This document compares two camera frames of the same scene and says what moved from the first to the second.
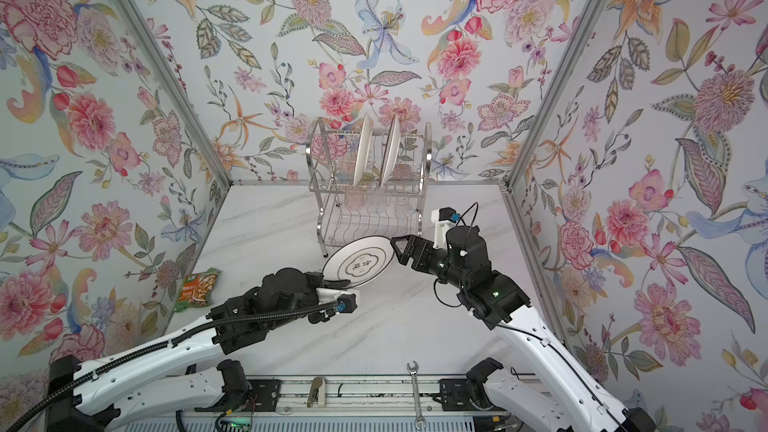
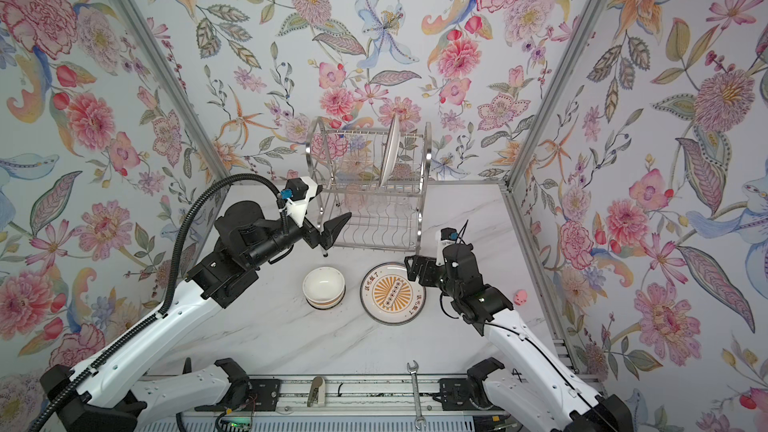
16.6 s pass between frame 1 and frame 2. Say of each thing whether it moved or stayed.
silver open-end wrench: stayed
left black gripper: moved
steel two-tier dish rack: stayed
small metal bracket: stayed
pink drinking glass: stayed
